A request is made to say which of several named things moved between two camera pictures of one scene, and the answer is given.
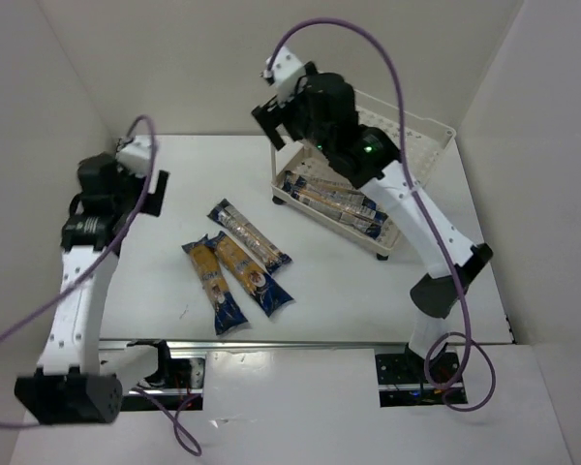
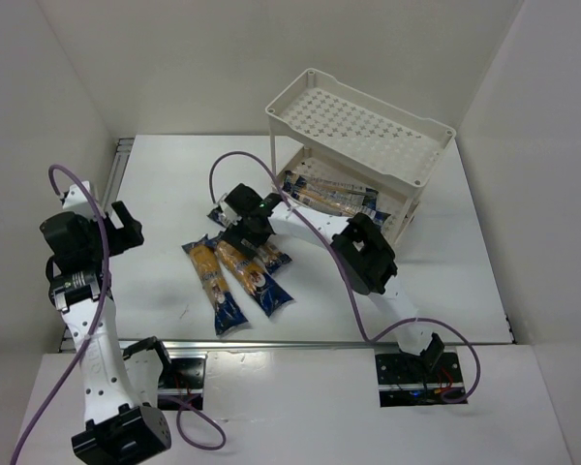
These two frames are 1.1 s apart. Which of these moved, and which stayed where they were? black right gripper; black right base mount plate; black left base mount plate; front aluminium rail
Moved: black right gripper
Stayed: black left base mount plate; front aluminium rail; black right base mount plate
